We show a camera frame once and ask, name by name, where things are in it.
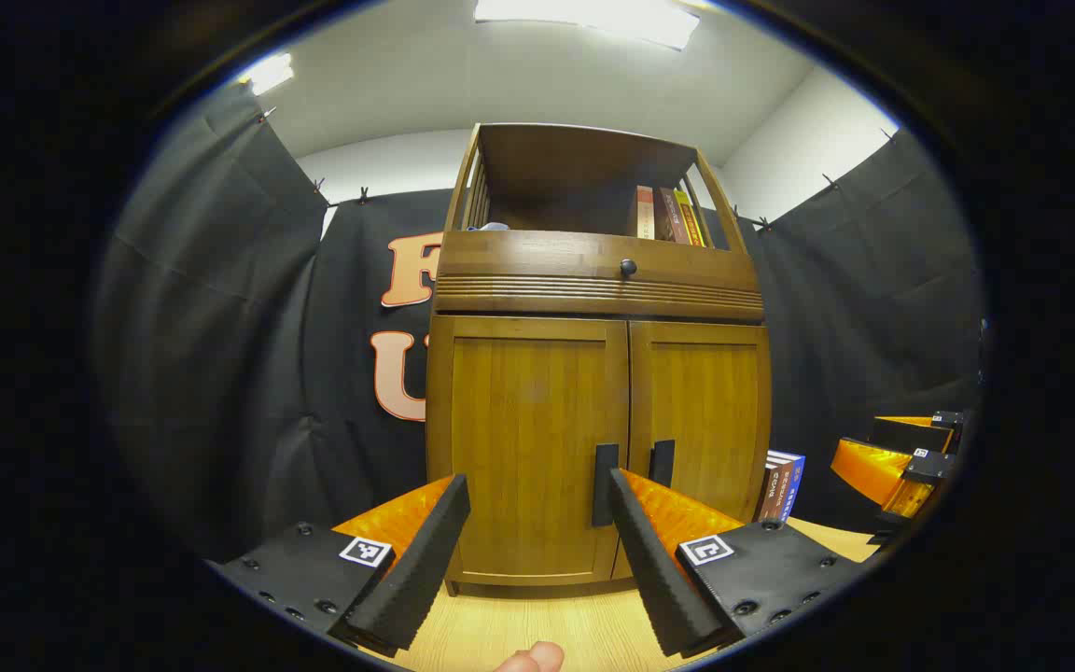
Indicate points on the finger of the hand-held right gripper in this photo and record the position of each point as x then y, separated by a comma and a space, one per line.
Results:
911, 432
873, 467

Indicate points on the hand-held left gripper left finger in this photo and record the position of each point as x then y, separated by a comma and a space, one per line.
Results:
411, 569

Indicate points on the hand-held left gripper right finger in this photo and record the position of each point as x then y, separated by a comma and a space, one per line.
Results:
654, 569

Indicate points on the wooden cabinet door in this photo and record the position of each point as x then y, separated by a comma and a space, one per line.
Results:
523, 420
705, 401

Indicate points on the wooden double-door shoe cabinet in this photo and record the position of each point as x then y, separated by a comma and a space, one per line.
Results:
537, 280

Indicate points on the blue spine book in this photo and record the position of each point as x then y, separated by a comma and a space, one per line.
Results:
791, 485

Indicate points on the maroon spine book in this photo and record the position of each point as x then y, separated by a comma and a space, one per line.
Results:
769, 490

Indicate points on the black backdrop cloth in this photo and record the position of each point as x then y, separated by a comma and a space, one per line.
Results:
220, 355

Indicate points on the round black drawer knob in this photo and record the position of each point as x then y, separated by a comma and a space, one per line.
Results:
628, 268

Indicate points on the yellow book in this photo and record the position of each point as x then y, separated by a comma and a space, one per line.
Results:
690, 222

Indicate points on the brown book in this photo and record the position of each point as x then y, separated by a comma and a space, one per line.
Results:
668, 216

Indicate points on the wooden drawer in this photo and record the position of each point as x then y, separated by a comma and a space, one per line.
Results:
537, 257

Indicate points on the red and white book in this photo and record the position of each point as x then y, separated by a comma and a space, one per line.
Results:
645, 213

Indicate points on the small ceiling light panel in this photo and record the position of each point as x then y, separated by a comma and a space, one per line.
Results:
269, 73

